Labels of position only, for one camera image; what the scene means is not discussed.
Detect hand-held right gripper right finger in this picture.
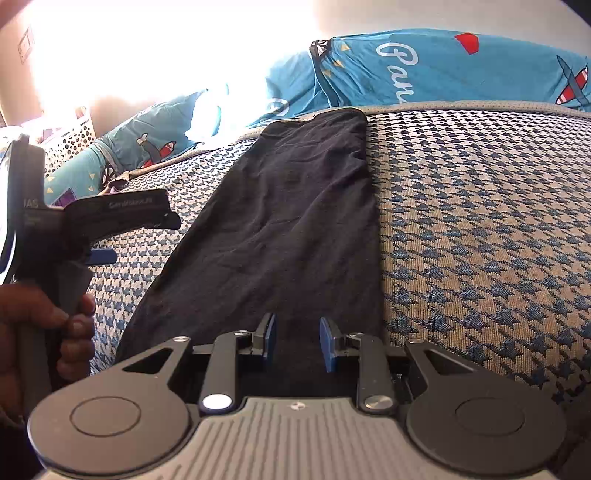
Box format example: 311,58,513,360
320,317,481,414

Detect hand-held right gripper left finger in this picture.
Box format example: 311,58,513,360
121,314,277,415

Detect black t-shirt with red print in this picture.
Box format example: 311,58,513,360
115,107,385,398

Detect person's left hand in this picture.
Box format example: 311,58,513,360
0,285,97,416

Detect white perforated laundry basket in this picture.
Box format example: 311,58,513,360
23,107,98,179

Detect cardboard box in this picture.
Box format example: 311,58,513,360
0,18,48,128

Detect blue airplane print bed sheet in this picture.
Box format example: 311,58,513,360
44,28,591,207

